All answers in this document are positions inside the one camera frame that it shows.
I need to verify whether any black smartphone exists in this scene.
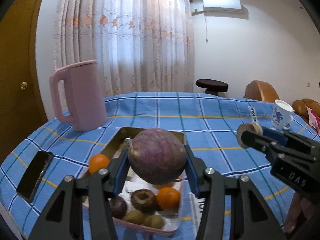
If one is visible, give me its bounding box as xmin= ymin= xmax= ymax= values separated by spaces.
xmin=16 ymin=151 xmax=54 ymax=203

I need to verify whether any dark round stool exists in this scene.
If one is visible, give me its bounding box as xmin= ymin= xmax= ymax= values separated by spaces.
xmin=196 ymin=79 xmax=228 ymax=96

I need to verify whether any small orange tangerine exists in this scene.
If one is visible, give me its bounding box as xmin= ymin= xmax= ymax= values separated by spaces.
xmin=88 ymin=154 xmax=110 ymax=175
xmin=152 ymin=181 xmax=175 ymax=190

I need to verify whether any dark purple small fruit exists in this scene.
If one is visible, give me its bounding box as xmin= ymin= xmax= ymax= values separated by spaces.
xmin=109 ymin=196 xmax=127 ymax=219

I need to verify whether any pink plastic pitcher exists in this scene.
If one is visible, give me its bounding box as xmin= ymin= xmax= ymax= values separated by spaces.
xmin=49 ymin=60 xmax=107 ymax=132

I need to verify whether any blue plaid tablecloth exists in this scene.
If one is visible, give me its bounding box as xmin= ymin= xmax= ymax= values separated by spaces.
xmin=0 ymin=91 xmax=320 ymax=240

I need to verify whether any white air conditioner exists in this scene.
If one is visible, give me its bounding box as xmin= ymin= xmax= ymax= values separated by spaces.
xmin=191 ymin=0 xmax=242 ymax=15

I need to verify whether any floral sheer curtain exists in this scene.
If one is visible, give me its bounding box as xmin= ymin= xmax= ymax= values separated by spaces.
xmin=54 ymin=0 xmax=194 ymax=96

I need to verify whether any pink metal tin box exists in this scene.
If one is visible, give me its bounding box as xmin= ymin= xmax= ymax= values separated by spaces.
xmin=81 ymin=126 xmax=187 ymax=237

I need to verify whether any pink cloth on sofa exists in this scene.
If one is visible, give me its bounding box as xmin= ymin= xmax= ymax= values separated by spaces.
xmin=306 ymin=107 xmax=320 ymax=135

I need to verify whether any large orange tangerine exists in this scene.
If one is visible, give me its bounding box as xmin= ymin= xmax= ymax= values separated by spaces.
xmin=156 ymin=187 xmax=180 ymax=210

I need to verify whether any green kiwi fruit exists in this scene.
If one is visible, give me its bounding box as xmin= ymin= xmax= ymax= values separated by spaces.
xmin=123 ymin=210 xmax=147 ymax=225
xmin=142 ymin=215 xmax=165 ymax=229

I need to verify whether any dark brown wrinkled fruit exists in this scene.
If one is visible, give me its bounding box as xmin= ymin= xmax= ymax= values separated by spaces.
xmin=131 ymin=189 xmax=156 ymax=213

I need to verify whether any brown wooden door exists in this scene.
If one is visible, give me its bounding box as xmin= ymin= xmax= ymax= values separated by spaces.
xmin=1 ymin=0 xmax=47 ymax=161

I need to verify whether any white blue-print cup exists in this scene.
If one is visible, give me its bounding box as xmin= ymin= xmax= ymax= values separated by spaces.
xmin=272 ymin=99 xmax=294 ymax=130

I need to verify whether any brown leather sofa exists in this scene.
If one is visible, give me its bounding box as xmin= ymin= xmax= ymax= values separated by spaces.
xmin=244 ymin=80 xmax=319 ymax=122

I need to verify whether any large purple passion fruit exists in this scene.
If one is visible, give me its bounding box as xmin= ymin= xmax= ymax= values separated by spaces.
xmin=128 ymin=128 xmax=187 ymax=185

